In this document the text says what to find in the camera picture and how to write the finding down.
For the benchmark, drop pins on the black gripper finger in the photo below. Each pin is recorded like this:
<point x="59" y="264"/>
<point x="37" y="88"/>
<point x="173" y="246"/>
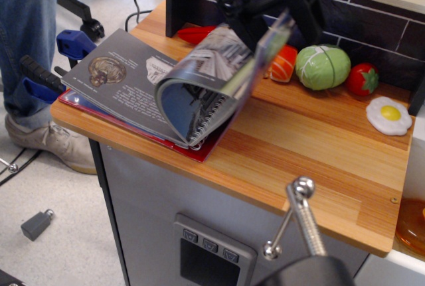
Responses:
<point x="309" y="18"/>
<point x="245" y="20"/>

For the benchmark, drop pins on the Rome spiral-bound book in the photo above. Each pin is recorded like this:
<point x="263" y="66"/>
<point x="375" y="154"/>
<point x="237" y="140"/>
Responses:
<point x="178" y="102"/>

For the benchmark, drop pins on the toy salmon sushi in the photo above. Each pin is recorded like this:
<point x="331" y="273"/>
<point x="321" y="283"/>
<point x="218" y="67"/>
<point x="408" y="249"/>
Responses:
<point x="282" y="66"/>

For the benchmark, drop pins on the red toy chili pepper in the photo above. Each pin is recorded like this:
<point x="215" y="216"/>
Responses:
<point x="195" y="35"/>

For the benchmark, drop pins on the green toy cabbage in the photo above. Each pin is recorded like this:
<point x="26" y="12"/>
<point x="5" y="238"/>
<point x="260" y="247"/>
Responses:
<point x="321" y="67"/>

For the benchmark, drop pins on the red toy strawberry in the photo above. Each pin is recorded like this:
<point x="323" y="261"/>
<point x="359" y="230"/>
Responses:
<point x="363" y="79"/>

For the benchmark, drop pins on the toy fried egg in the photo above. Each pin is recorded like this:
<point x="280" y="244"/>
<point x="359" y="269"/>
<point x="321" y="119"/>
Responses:
<point x="388" y="116"/>

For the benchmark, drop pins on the black office chair base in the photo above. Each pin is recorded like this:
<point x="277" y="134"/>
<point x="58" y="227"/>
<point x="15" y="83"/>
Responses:
<point x="90" y="26"/>

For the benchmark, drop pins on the grey toy kitchen cabinet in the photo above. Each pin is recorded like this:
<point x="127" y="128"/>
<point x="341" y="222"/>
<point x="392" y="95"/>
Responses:
<point x="143" y="199"/>

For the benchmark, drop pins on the beige sneaker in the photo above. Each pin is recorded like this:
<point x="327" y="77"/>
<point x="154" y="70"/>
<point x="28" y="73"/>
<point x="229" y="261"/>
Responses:
<point x="72" y="148"/>

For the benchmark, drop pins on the blue bar clamp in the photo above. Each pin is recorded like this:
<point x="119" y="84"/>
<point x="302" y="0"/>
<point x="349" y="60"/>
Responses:
<point x="46" y="86"/>

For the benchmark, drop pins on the person's jeans leg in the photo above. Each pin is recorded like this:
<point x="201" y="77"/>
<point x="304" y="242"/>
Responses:
<point x="28" y="27"/>

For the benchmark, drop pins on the grey oven control panel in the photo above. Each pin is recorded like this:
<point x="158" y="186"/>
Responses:
<point x="205" y="256"/>

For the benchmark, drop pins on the orange plastic bowl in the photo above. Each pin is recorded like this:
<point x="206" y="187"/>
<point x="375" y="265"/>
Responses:
<point x="410" y="225"/>

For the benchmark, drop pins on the grey block on floor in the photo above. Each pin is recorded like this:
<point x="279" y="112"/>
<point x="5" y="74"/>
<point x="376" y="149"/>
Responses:
<point x="36" y="225"/>

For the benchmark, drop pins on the small silver clamp handle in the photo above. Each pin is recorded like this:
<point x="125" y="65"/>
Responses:
<point x="11" y="167"/>

